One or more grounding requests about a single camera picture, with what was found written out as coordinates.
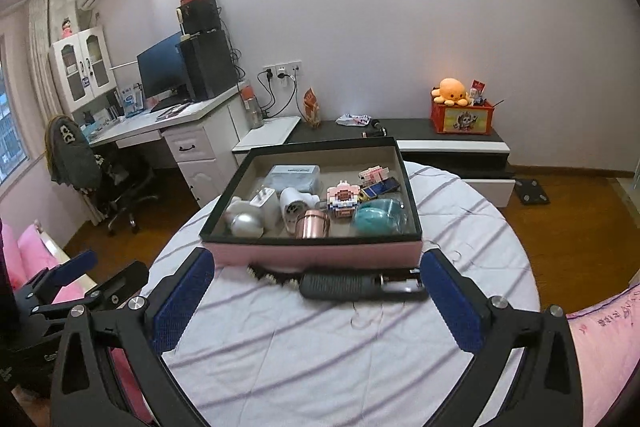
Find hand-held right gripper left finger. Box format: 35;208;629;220
49;248;217;427

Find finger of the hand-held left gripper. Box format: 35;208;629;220
75;261;150;311
22;249;99;296

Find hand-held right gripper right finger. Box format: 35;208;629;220
419;251;586;427

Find white charger adapter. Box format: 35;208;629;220
248;189;278;220

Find blue gold perfume box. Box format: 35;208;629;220
361;177;402;200

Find pink storage box black rim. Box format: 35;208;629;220
199;137;425;269

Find white mini hair dryer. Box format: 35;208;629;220
279;187;321;235

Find pink blue block donut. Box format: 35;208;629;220
326;181;361;220

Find pink white block figure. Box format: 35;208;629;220
357;165;386;185

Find rose gold cylinder jar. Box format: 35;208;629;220
296;208;332;240

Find pink pillow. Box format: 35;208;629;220
0;222;68;303

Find black office chair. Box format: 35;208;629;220
45;114;158;235

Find white round device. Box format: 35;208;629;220
223;199;265;239

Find teal headphone case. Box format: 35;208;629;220
351;198;408;235

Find grey jacket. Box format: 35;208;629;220
45;114;103;190

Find black bathroom scale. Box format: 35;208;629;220
515;178;550;206

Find white desk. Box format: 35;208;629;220
82;82;251;195

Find black white low cabinet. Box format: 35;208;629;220
287;117;517;208

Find pink blanket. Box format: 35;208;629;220
565;279;640;427

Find blue white boxes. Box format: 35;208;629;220
115;84;146;115

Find red printed storage box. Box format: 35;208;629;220
431;99;496;135

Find white glass door cabinet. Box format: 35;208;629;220
48;27;118;112

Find clear bottle orange cap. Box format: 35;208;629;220
241;88;264;129

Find orange octopus plush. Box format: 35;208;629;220
432;78;471;105

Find black computer monitor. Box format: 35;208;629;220
136;32;193;100

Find orange snack bag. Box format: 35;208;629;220
303;87;322;126

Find black computer tower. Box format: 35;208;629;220
178;29;240;102

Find white curtain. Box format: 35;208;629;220
27;0;81;72

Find small black case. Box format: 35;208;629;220
176;0;222;38

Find white beaded string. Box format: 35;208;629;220
246;263;301;292

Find thin black cable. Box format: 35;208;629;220
350;244;463;330

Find white wall outlet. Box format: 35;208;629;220
263;62;303;78

